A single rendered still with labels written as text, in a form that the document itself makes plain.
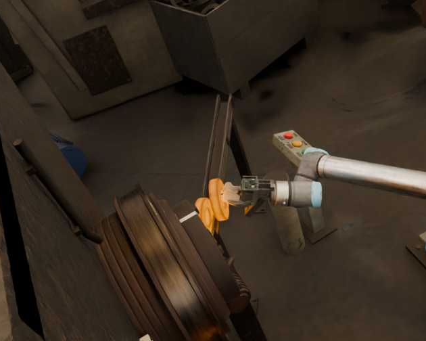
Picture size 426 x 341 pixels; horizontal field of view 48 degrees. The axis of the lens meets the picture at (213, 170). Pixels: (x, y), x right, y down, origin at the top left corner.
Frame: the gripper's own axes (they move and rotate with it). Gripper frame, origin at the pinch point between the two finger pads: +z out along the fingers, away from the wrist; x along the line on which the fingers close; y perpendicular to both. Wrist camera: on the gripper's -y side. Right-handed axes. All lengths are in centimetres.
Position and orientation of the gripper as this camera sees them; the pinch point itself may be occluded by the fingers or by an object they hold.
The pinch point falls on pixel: (218, 195)
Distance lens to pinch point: 173.2
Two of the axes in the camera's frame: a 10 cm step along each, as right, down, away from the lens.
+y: 0.0, -7.2, -7.0
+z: -10.0, -0.2, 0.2
